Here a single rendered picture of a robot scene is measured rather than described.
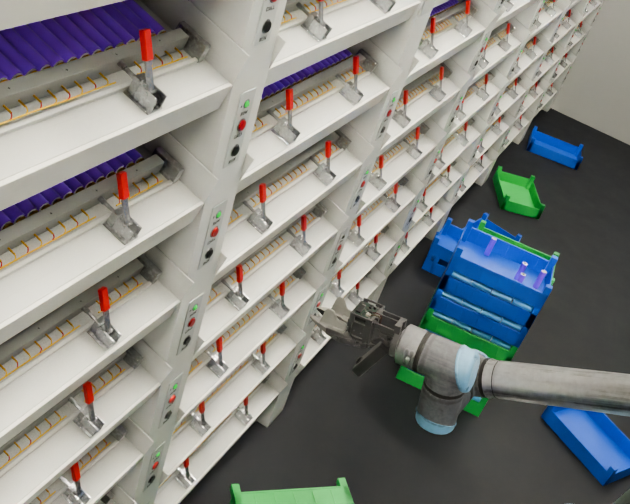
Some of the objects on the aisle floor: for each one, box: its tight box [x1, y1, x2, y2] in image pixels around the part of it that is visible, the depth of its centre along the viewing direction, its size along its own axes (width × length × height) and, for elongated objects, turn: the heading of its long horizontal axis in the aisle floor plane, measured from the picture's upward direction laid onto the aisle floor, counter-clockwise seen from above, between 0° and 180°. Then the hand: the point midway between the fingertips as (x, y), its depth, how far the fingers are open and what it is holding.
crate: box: [541, 405, 630, 486], centre depth 268 cm, size 30×20×8 cm
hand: (318, 316), depth 181 cm, fingers open, 3 cm apart
